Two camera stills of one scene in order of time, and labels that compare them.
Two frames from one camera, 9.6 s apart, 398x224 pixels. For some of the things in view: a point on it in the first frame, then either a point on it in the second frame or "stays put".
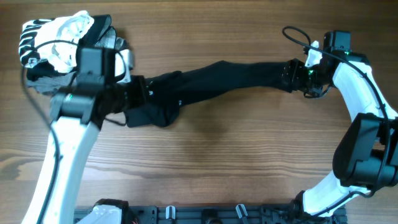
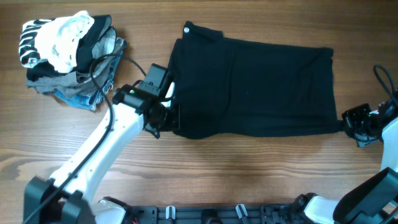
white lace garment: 63,56 stays put
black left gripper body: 130,94 -> 166,121
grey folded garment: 55,84 stays put
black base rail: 217,214 stays put
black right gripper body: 299,74 -> 360,125
